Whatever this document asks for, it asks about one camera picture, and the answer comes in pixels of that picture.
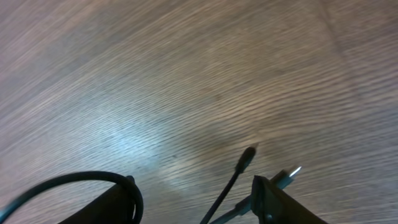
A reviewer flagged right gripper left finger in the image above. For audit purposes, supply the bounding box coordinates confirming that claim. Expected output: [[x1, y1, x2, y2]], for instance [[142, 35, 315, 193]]
[[59, 185, 135, 224]]

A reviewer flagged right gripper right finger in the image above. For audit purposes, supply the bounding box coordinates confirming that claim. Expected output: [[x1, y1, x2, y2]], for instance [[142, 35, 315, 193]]
[[251, 175, 326, 224]]

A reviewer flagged black cable bundle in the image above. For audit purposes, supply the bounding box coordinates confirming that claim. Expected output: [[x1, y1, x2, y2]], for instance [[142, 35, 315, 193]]
[[198, 142, 303, 224]]

